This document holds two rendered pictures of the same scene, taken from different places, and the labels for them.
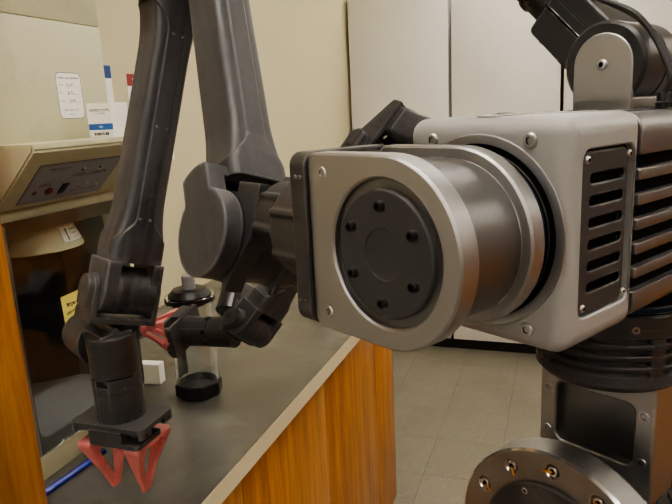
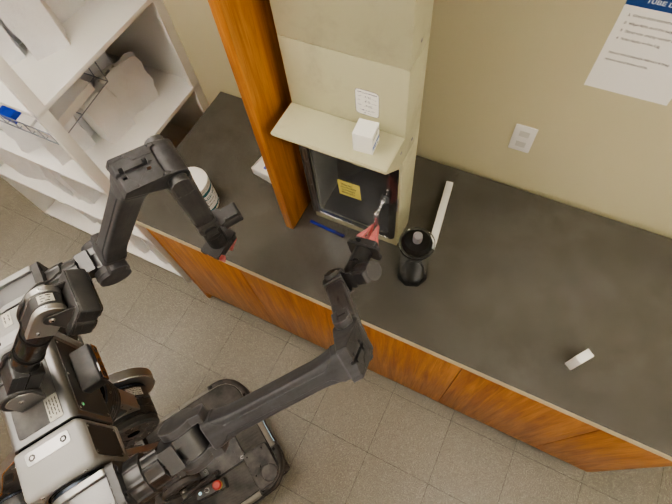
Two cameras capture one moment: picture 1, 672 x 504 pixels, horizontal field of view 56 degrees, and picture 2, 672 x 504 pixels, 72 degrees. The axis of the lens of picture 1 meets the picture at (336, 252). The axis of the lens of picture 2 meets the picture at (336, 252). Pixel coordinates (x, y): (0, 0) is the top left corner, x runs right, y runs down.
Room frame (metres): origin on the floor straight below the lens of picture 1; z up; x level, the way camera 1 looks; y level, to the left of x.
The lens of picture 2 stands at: (1.24, -0.35, 2.40)
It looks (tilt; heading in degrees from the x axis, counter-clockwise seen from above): 63 degrees down; 105
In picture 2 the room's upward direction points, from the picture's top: 10 degrees counter-clockwise
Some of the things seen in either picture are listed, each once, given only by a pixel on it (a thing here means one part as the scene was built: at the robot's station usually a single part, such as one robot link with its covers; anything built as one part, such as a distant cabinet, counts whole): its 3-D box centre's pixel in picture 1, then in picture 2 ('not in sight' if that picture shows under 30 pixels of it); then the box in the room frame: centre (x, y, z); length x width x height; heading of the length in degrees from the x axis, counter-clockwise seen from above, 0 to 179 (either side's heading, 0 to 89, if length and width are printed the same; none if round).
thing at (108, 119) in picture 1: (108, 119); (365, 136); (1.16, 0.39, 1.54); 0.05 x 0.05 x 0.06; 75
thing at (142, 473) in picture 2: not in sight; (146, 474); (0.80, -0.37, 1.45); 0.09 x 0.08 x 0.12; 130
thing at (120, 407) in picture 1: (119, 399); (215, 238); (0.71, 0.27, 1.21); 0.10 x 0.07 x 0.07; 70
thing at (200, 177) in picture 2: not in sight; (196, 192); (0.50, 0.55, 1.02); 0.13 x 0.13 x 0.15
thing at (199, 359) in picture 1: (194, 341); (414, 258); (1.31, 0.32, 1.06); 0.11 x 0.11 x 0.21
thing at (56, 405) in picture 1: (80, 319); (351, 192); (1.10, 0.47, 1.19); 0.30 x 0.01 x 0.40; 160
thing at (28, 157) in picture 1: (82, 169); (337, 148); (1.08, 0.42, 1.46); 0.32 x 0.12 x 0.10; 160
